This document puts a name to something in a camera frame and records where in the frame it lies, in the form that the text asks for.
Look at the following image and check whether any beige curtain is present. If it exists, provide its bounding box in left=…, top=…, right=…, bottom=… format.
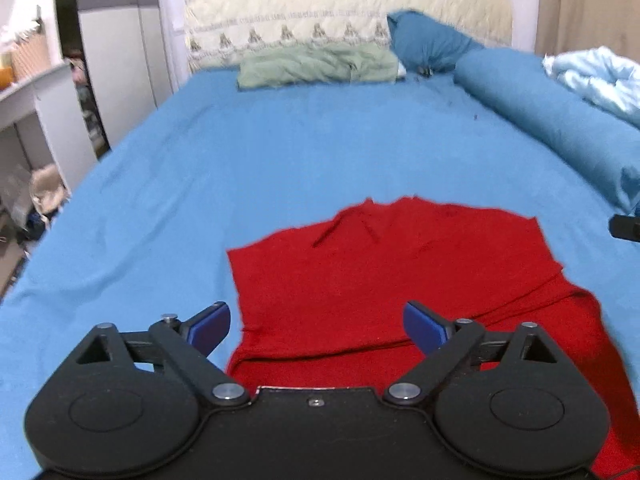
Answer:
left=535, top=0, right=640, bottom=61

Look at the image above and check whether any cream quilted headboard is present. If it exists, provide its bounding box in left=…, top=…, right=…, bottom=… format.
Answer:
left=183, top=0, right=512, bottom=72

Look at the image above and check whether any blue bed sheet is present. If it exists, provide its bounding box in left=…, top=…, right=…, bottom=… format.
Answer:
left=1, top=70, right=639, bottom=479

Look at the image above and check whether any blue rolled duvet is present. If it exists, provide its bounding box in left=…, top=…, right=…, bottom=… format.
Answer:
left=454, top=48, right=639, bottom=214

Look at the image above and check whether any red knit sweater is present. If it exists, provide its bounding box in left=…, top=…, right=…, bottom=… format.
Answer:
left=227, top=197, right=639, bottom=479

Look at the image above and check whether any light blue blanket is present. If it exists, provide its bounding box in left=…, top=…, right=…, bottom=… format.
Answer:
left=541, top=47, right=639, bottom=128

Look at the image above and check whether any beige bag on floor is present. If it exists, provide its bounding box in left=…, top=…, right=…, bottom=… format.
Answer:
left=29, top=164, right=68, bottom=216

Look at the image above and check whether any white grey wardrobe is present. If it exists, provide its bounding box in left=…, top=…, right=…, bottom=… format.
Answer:
left=54, top=0, right=172, bottom=155

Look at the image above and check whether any green pillow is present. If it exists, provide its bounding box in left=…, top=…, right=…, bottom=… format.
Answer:
left=236, top=44, right=407, bottom=90

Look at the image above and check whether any dark blue pillow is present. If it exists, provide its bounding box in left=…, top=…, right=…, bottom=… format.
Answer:
left=387, top=10, right=484, bottom=75

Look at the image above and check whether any woven basket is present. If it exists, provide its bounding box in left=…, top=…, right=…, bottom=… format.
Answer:
left=11, top=32, right=52, bottom=81

